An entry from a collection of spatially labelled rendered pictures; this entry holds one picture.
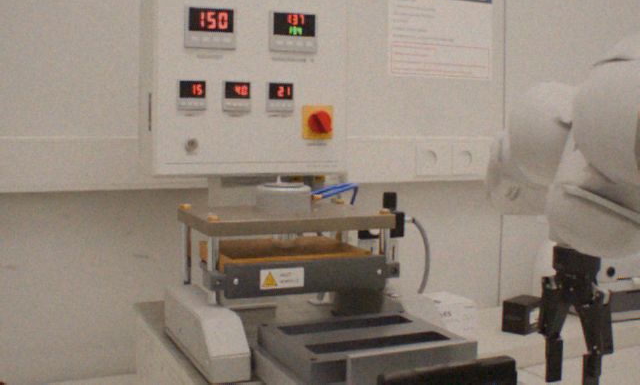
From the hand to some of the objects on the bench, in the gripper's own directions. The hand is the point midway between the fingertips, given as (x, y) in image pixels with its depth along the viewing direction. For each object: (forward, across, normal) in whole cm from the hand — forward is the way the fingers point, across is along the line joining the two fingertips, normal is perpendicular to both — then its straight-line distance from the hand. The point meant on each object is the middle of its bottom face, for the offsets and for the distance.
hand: (571, 372), depth 121 cm
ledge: (+10, -46, +22) cm, 51 cm away
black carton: (+6, -41, +24) cm, 47 cm away
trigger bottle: (+6, -46, +36) cm, 58 cm away
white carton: (+6, -47, 0) cm, 47 cm away
